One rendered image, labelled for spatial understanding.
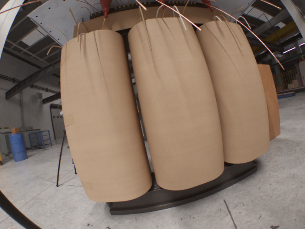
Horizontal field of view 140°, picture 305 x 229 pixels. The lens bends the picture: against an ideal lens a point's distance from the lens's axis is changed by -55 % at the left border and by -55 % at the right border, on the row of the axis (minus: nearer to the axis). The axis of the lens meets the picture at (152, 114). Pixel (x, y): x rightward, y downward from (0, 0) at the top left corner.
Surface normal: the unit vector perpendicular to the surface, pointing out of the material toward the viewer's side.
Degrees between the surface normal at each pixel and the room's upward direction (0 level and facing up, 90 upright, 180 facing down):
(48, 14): 180
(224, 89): 90
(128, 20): 90
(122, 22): 90
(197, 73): 90
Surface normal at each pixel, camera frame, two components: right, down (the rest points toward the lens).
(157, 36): 0.00, -0.01
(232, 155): -0.81, 0.16
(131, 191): 0.38, -0.08
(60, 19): 0.20, 0.98
